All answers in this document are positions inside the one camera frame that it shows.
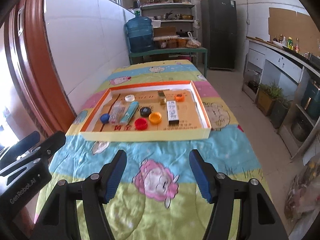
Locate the black bottle cap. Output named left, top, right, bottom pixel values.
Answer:
left=139, top=107, right=152, bottom=118

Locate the white kitchen counter cabinet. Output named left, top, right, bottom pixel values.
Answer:
left=242, top=38, right=319, bottom=158

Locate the black refrigerator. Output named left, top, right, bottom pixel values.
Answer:
left=200, top=0, right=238, bottom=70

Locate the white wall shelf unit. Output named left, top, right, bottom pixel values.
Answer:
left=138, top=0, right=197, bottom=35

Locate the gold lighter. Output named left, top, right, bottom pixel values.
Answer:
left=158, top=90, right=167, bottom=105

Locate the white bottle cap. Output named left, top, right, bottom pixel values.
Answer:
left=125, top=94, right=135, bottom=102

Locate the yellow-orange bottle cap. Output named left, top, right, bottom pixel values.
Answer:
left=148, top=112, right=162, bottom=125

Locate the teal lighter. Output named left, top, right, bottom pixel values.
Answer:
left=119, top=101, right=139, bottom=125

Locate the blue bottle cap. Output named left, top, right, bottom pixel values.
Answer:
left=100, top=113, right=110, bottom=124

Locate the cartoon patterned tablecloth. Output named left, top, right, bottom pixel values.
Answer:
left=36, top=60, right=267, bottom=239

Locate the red wooden door frame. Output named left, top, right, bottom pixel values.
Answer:
left=3, top=0, right=75, bottom=138

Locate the green side table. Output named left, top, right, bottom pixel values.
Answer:
left=129, top=47, right=208, bottom=77

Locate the orange shallow cardboard tray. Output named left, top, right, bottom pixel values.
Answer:
left=80, top=81, right=211, bottom=142

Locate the white hello kitty lighter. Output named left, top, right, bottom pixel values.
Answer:
left=167, top=101, right=180, bottom=125

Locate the potted green plant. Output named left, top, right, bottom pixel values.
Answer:
left=257, top=82, right=283, bottom=116

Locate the plastic bag of food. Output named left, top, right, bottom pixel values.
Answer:
left=186, top=31, right=201, bottom=48

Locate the clear patterned lighter box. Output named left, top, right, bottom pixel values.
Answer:
left=109, top=101, right=126, bottom=125

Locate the brown cardboard box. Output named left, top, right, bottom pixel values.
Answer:
left=153, top=26, right=176, bottom=37

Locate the blue water jug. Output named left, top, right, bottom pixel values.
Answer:
left=126, top=10, right=154, bottom=53

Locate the red bottle cap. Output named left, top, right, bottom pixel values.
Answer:
left=134, top=118, right=148, bottom=131

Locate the orange bottle cap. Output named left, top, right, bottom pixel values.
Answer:
left=175, top=94, right=185, bottom=102

